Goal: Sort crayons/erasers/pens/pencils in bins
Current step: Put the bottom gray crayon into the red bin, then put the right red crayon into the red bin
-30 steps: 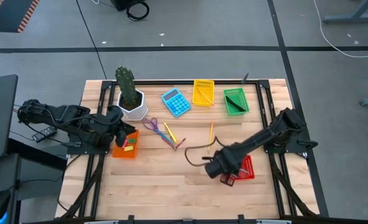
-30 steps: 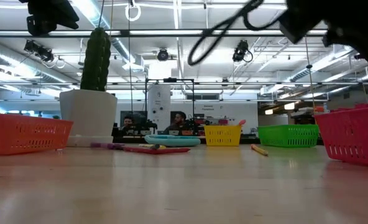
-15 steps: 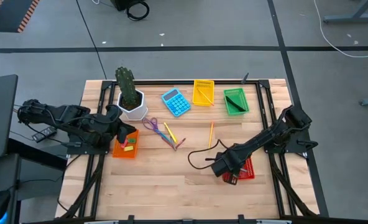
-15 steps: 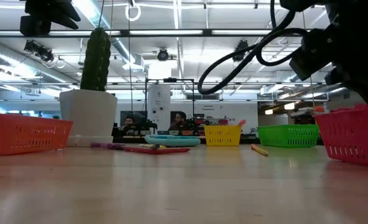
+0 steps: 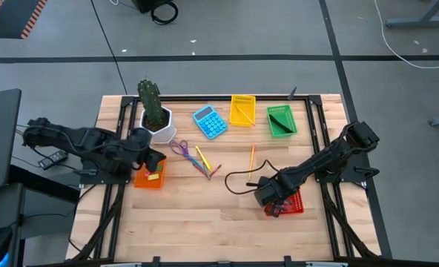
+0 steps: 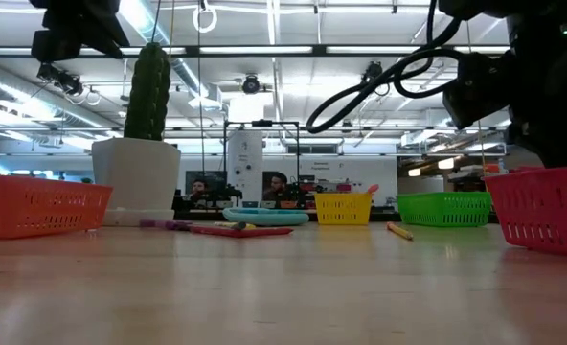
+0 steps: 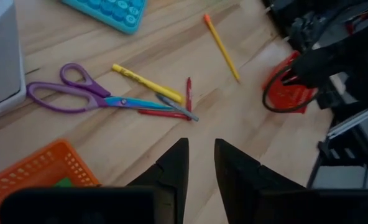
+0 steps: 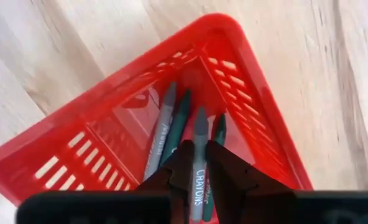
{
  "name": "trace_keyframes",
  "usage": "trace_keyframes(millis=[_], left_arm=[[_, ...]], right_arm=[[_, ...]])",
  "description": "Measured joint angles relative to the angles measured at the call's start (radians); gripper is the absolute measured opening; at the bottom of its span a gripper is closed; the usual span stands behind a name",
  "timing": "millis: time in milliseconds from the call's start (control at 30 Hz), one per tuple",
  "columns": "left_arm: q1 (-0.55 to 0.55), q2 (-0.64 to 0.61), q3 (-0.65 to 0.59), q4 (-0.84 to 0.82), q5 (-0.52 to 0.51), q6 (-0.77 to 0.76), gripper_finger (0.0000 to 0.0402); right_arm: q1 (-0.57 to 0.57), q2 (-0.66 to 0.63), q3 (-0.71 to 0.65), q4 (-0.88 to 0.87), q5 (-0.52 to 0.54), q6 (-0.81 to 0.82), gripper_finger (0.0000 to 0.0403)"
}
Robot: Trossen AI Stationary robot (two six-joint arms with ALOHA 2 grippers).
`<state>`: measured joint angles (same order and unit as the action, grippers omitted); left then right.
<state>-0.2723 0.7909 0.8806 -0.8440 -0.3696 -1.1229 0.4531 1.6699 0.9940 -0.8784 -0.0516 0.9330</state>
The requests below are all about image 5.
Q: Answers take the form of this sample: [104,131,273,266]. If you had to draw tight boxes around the white floor cable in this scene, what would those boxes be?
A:
[374,0,439,70]

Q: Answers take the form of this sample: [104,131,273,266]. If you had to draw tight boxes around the black mat orange striped edge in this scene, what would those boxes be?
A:
[0,0,48,40]

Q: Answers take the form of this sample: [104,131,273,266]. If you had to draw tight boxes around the black equipment box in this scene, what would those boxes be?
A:
[132,0,171,14]

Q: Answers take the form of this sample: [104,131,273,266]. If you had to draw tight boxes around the cactus in white pot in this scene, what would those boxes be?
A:
[136,79,178,145]

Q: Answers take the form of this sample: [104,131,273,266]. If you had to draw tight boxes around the black table frame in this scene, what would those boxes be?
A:
[69,94,393,267]

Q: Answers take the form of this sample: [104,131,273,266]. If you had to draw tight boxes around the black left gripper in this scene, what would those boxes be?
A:
[128,128,168,173]

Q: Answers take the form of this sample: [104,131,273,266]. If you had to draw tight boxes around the orange plastic bin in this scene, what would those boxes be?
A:
[133,158,168,189]

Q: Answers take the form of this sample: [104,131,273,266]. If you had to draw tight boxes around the blue calculator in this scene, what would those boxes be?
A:
[192,104,228,140]

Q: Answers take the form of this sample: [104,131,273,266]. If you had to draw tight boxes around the black pen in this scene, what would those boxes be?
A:
[268,113,293,131]
[270,117,294,134]
[269,115,295,134]

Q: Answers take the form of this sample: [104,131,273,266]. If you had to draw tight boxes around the black side desk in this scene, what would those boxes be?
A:
[0,165,80,267]

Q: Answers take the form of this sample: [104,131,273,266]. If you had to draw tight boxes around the grey desk leg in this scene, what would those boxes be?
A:
[385,0,439,29]

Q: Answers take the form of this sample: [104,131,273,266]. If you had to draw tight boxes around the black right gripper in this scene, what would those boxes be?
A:
[245,177,297,219]

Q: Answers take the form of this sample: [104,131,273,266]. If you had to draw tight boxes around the black floor cable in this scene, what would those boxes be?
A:
[90,0,128,96]

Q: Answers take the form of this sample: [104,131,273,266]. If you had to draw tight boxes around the yellow plastic bin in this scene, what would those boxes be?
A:
[229,94,257,128]

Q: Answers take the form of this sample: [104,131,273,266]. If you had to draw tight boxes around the dark grey monitor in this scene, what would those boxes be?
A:
[0,88,22,191]

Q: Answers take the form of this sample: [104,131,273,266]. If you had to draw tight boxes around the coiled black cable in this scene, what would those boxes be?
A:
[151,1,179,26]

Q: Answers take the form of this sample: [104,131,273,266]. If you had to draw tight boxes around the purple handled scissors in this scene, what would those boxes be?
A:
[169,139,214,181]

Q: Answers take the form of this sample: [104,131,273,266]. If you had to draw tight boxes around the green plastic bin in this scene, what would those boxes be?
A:
[266,105,298,139]

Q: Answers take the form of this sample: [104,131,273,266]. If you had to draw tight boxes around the red plastic bin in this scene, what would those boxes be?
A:
[263,188,305,217]

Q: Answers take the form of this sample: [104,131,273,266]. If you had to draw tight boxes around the black power adapter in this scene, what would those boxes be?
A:
[37,150,69,171]

